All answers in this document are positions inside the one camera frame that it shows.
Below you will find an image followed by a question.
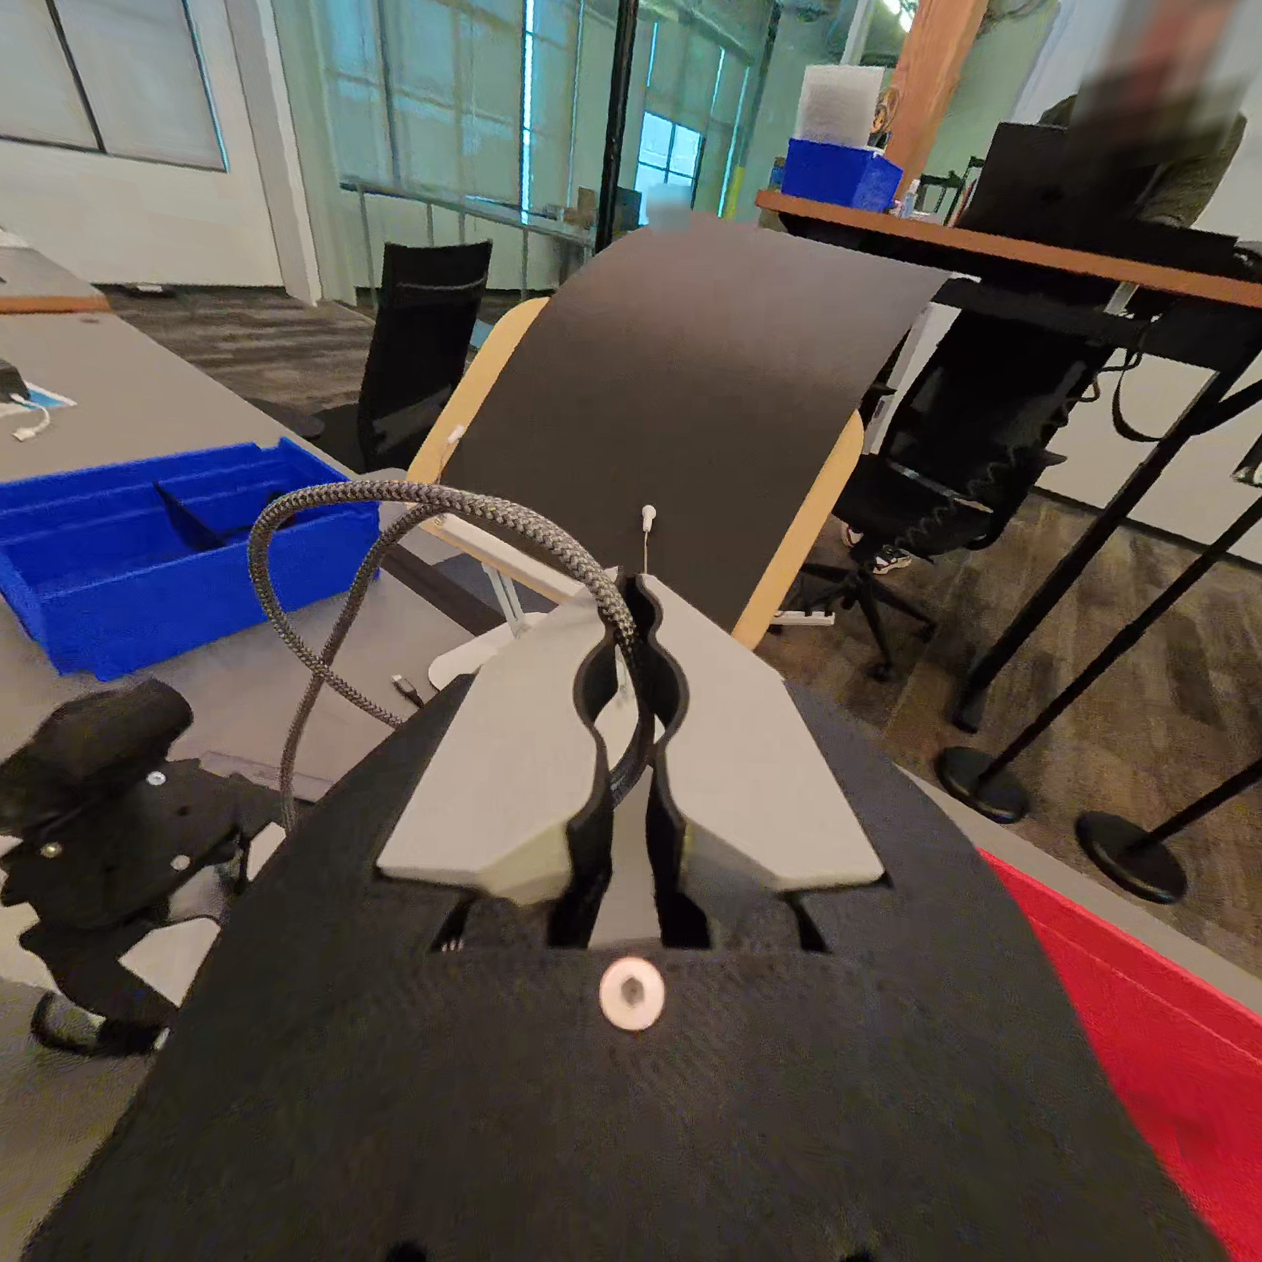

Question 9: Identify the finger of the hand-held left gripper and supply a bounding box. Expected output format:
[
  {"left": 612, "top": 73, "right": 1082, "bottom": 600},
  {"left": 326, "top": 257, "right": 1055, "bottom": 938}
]
[{"left": 94, "top": 907, "right": 227, "bottom": 1022}]

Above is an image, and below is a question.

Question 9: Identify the grey braided cable silver plug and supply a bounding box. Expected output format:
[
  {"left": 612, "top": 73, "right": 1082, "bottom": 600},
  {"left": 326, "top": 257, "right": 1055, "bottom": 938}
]
[{"left": 244, "top": 471, "right": 665, "bottom": 834}]

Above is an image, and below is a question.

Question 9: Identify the blue plastic bin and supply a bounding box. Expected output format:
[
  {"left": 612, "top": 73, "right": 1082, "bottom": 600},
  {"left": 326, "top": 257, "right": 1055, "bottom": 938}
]
[{"left": 0, "top": 433, "right": 391, "bottom": 684}]

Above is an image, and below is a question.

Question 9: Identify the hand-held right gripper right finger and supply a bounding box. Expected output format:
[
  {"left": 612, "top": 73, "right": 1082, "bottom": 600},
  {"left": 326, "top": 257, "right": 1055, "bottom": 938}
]
[{"left": 638, "top": 573, "right": 888, "bottom": 930}]

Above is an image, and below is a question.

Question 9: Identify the background office desk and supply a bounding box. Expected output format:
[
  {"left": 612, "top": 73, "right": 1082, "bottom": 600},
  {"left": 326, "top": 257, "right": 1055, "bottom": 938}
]
[{"left": 750, "top": 183, "right": 1262, "bottom": 733}]

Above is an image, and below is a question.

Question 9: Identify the wooden beam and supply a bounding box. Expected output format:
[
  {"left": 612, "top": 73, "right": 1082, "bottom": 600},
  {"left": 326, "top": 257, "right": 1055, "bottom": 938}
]
[{"left": 873, "top": 0, "right": 990, "bottom": 203}]

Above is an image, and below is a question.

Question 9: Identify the small blue desk bin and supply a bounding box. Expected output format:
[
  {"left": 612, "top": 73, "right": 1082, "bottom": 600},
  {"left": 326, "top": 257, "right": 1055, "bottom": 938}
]
[{"left": 779, "top": 133, "right": 908, "bottom": 217}]

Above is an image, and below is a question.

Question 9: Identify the black round-base pole stand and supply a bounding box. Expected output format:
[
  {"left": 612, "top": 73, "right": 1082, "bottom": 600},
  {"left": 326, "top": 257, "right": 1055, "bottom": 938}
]
[{"left": 592, "top": 0, "right": 645, "bottom": 252}]

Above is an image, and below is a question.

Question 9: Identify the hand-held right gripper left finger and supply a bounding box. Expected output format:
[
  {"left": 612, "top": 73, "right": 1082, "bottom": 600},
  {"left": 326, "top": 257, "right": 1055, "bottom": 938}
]
[{"left": 374, "top": 578, "right": 621, "bottom": 941}]

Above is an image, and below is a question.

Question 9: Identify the red plastic bin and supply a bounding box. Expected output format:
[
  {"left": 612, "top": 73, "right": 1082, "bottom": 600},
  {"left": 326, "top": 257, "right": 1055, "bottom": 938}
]
[{"left": 977, "top": 844, "right": 1262, "bottom": 1262}]

